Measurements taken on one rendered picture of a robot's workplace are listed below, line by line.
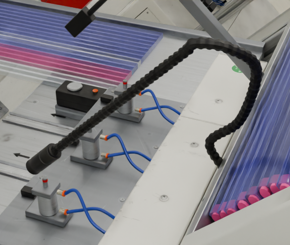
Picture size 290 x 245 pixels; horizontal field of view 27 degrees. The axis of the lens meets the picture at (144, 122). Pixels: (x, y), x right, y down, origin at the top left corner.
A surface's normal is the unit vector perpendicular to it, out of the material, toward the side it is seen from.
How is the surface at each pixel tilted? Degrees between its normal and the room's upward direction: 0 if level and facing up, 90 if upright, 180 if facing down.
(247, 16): 0
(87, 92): 43
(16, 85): 0
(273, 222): 90
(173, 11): 0
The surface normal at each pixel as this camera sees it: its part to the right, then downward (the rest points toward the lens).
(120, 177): 0.00, -0.81
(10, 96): 0.63, -0.44
